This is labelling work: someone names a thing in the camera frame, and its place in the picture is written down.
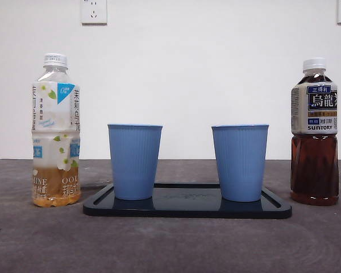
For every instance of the dark teal plastic tray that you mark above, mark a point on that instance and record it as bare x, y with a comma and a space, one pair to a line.
184, 209

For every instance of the blue ribbed plastic cup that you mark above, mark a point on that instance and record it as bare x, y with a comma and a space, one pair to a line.
133, 165
240, 165

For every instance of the jasmine oolong tea bottle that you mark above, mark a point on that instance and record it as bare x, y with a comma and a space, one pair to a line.
55, 128

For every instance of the dark oolong tea bottle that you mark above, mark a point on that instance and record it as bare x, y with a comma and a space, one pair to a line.
314, 170

